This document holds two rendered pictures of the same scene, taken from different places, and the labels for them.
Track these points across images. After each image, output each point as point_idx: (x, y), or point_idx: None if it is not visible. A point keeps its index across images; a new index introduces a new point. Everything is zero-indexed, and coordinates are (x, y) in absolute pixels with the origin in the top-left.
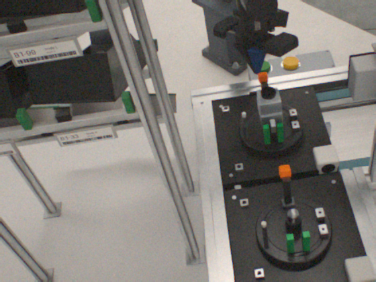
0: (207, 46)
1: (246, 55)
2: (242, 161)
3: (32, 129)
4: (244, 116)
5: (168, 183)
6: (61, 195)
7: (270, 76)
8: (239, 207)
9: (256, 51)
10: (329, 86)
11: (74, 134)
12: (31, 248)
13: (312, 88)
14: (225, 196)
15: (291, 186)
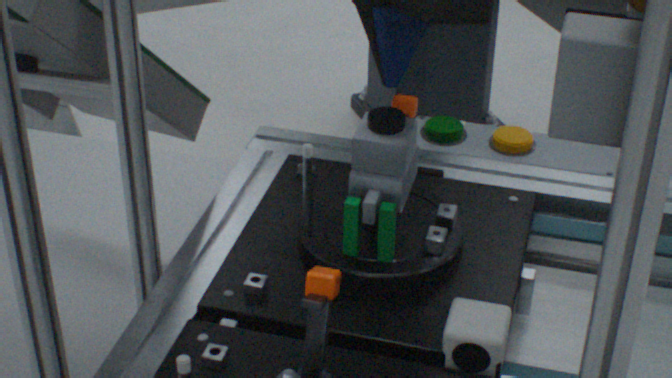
0: (364, 87)
1: (372, 27)
2: (274, 277)
3: None
4: (305, 153)
5: (7, 180)
6: None
7: (450, 152)
8: (200, 361)
9: (388, 11)
10: (581, 212)
11: None
12: None
13: (533, 195)
14: (186, 329)
15: (352, 364)
